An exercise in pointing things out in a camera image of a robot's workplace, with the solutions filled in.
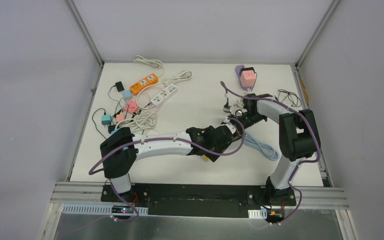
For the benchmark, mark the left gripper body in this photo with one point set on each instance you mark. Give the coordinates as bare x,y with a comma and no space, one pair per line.
231,130

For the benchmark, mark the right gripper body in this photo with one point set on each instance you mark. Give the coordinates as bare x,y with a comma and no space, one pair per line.
247,120

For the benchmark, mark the yellow white cube socket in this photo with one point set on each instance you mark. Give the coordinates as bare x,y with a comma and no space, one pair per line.
206,159

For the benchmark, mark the salmon pink charger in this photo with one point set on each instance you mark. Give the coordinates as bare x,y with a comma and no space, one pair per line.
119,118

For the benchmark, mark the teal usb charger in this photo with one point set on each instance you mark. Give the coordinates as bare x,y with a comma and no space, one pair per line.
106,119

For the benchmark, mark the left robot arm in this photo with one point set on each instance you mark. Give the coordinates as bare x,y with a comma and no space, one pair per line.
123,148

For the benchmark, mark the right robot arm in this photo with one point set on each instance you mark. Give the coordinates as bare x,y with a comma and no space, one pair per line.
299,140

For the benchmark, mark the pink cube socket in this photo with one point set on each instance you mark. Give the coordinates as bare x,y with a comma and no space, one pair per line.
248,78

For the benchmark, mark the pink round socket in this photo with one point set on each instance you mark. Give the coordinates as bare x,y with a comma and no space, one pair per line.
131,107

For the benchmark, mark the purple power strip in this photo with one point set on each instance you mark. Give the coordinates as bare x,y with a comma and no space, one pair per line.
240,74

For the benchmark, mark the white power strip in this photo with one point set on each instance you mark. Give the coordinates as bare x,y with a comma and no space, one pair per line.
164,95

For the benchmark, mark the orange power strip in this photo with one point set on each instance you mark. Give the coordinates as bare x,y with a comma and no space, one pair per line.
145,82

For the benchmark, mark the light blue small charger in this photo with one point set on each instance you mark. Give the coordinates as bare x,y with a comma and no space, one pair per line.
126,94

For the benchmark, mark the small black charger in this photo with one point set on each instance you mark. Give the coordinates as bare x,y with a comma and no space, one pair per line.
119,86

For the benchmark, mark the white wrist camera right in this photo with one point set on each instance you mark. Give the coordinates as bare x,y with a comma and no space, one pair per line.
227,108

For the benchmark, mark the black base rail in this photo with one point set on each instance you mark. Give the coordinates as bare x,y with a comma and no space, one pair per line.
216,201

